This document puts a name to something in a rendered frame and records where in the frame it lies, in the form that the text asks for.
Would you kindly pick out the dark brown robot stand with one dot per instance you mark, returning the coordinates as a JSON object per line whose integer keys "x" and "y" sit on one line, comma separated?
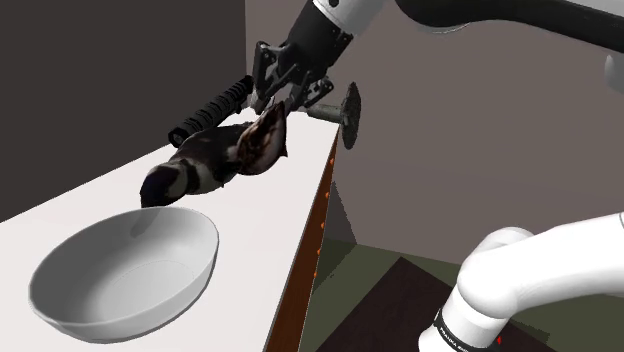
{"x": 390, "y": 312}

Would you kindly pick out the dark brown bird figure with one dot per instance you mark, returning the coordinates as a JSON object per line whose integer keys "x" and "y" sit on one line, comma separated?
{"x": 214, "y": 156}

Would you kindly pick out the brown cabinet with white top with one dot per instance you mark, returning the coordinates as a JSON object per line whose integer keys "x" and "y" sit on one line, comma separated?
{"x": 265, "y": 204}

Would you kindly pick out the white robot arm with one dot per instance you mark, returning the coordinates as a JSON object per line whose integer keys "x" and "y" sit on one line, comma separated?
{"x": 536, "y": 273}

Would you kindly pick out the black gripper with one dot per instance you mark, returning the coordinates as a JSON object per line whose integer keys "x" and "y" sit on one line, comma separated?
{"x": 317, "y": 39}

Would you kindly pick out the black ribbed flashlight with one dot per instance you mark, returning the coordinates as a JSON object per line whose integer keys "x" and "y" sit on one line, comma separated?
{"x": 209, "y": 112}

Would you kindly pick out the white bowl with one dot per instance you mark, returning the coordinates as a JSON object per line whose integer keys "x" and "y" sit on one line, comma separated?
{"x": 126, "y": 278}

